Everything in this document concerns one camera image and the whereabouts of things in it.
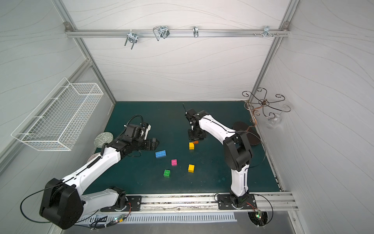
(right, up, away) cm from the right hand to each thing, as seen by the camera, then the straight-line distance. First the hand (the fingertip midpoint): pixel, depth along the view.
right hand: (195, 138), depth 90 cm
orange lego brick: (0, -2, -3) cm, 3 cm away
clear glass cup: (+47, +10, -3) cm, 48 cm away
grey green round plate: (-62, -1, +6) cm, 63 cm away
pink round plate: (-61, -10, -5) cm, 62 cm away
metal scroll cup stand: (+35, +23, -10) cm, 43 cm away
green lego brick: (-16, -18, -9) cm, 26 cm away
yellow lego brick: (-2, -5, +2) cm, 6 cm away
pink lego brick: (-13, -14, -3) cm, 19 cm away
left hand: (-25, -1, -6) cm, 25 cm away
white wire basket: (-67, +12, -21) cm, 71 cm away
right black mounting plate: (+15, -30, -17) cm, 37 cm away
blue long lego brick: (-22, -10, 0) cm, 24 cm away
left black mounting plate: (-32, -31, -16) cm, 47 cm away
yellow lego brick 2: (-3, -16, -8) cm, 18 cm away
